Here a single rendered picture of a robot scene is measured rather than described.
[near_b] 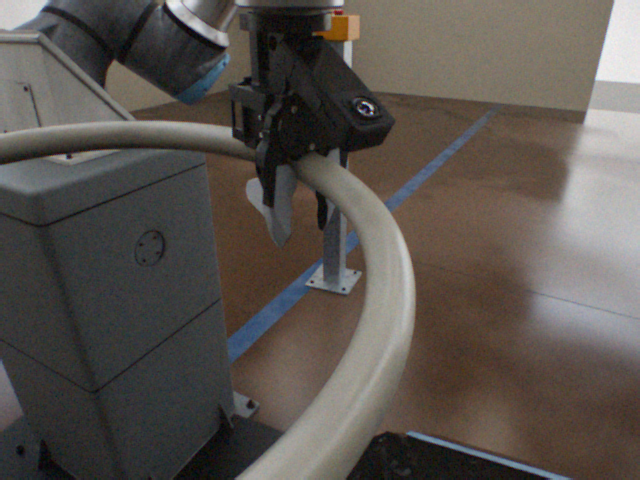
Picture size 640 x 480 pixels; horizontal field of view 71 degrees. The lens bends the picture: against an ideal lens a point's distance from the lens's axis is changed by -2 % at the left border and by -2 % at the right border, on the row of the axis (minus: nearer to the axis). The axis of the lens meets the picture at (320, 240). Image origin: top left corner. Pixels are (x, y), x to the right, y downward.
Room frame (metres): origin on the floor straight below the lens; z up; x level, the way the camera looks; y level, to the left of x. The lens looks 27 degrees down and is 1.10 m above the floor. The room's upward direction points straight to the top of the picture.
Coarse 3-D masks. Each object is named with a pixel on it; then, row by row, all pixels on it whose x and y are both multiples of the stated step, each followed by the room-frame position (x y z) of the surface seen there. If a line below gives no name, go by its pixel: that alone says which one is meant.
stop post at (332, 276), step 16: (336, 16) 1.69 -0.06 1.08; (352, 16) 1.72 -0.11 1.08; (320, 32) 1.71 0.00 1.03; (336, 32) 1.69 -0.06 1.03; (352, 32) 1.71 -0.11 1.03; (336, 48) 1.71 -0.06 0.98; (336, 208) 1.71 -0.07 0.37; (336, 224) 1.71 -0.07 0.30; (336, 240) 1.71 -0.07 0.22; (336, 256) 1.71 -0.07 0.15; (320, 272) 1.80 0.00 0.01; (336, 272) 1.71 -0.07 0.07; (352, 272) 1.80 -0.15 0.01; (320, 288) 1.67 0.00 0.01; (336, 288) 1.67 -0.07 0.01
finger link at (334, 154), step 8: (328, 152) 0.43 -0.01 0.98; (336, 152) 0.43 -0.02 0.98; (336, 160) 0.43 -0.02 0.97; (304, 184) 0.47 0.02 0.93; (320, 200) 0.44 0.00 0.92; (328, 200) 0.43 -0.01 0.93; (320, 208) 0.44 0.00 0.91; (328, 208) 0.43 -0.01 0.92; (320, 216) 0.44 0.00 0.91; (328, 216) 0.43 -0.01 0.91; (320, 224) 0.44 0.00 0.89
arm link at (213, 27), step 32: (192, 0) 1.01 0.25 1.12; (224, 0) 1.01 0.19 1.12; (160, 32) 1.00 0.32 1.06; (192, 32) 0.99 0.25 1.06; (224, 32) 1.05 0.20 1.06; (128, 64) 1.00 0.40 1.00; (160, 64) 0.99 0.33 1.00; (192, 64) 1.00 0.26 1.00; (224, 64) 1.05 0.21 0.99; (192, 96) 1.01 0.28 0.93
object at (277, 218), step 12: (288, 168) 0.40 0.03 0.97; (252, 180) 0.43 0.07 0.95; (276, 180) 0.39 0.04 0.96; (288, 180) 0.40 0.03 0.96; (252, 192) 0.42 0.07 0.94; (276, 192) 0.39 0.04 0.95; (288, 192) 0.40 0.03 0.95; (276, 204) 0.39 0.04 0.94; (288, 204) 0.40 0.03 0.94; (264, 216) 0.41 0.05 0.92; (276, 216) 0.39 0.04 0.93; (288, 216) 0.40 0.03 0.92; (276, 228) 0.39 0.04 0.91; (288, 228) 0.40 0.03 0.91; (276, 240) 0.40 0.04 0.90
